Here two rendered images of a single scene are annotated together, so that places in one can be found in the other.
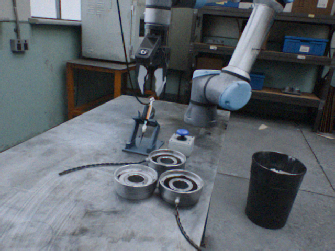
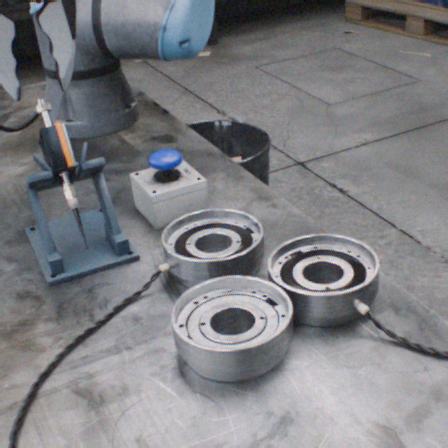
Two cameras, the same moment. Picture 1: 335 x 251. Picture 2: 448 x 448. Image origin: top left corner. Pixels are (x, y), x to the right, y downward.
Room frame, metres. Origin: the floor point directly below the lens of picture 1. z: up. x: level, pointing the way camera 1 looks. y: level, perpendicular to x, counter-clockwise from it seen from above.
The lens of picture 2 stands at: (0.21, 0.35, 1.20)
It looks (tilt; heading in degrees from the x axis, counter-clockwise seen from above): 32 degrees down; 320
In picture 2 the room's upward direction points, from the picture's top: 4 degrees counter-clockwise
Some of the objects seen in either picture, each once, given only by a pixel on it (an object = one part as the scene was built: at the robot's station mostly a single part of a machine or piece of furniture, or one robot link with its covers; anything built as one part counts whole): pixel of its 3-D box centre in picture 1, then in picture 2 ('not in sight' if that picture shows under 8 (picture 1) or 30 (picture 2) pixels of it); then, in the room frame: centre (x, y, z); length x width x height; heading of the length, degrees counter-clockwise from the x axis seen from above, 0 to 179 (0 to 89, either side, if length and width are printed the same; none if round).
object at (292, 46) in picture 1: (301, 45); not in sight; (4.01, -1.72, 1.11); 0.52 x 0.38 x 0.22; 76
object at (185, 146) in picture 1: (181, 144); (168, 190); (0.84, -0.05, 0.82); 0.08 x 0.07 x 0.05; 166
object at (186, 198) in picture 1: (180, 187); (323, 279); (0.58, -0.04, 0.82); 0.10 x 0.10 x 0.04
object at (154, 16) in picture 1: (156, 18); not in sight; (0.89, 0.06, 1.20); 0.08 x 0.08 x 0.05
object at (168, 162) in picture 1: (166, 163); (214, 249); (0.70, -0.01, 0.82); 0.10 x 0.10 x 0.04
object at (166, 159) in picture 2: (182, 137); (167, 172); (0.84, -0.05, 0.85); 0.04 x 0.04 x 0.05
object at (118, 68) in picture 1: (122, 90); not in sight; (3.41, 0.61, 0.39); 1.50 x 0.62 x 0.78; 166
